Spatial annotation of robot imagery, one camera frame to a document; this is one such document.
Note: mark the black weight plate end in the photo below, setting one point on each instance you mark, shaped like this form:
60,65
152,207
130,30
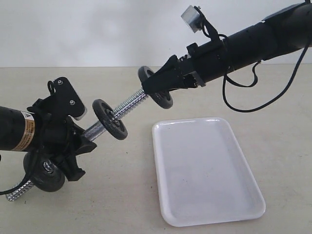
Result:
104,114

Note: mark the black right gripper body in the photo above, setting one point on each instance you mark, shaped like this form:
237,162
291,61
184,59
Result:
203,64

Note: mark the black weight plate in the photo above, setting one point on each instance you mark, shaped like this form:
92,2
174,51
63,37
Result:
44,181
162,99

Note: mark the chrome spinlock collar nut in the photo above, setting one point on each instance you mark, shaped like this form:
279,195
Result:
49,167

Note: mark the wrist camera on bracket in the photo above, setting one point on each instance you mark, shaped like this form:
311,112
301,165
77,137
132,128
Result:
197,21
68,97

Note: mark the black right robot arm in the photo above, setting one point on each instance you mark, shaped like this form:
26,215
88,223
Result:
281,33

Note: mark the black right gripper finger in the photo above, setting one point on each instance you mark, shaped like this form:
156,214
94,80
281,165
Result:
174,74

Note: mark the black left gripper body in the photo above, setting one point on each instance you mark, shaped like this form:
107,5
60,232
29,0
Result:
49,126

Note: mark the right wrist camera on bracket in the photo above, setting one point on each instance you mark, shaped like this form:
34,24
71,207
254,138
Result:
197,21

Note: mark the white rectangular plastic tray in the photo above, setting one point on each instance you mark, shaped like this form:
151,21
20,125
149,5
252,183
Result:
202,174

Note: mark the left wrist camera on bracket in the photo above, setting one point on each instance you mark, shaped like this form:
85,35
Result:
68,97

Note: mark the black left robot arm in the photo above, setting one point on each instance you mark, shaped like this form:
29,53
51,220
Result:
13,133

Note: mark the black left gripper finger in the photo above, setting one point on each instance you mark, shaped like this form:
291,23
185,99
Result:
70,168
81,144

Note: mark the chrome threaded dumbbell bar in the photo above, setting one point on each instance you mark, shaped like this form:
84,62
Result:
91,134

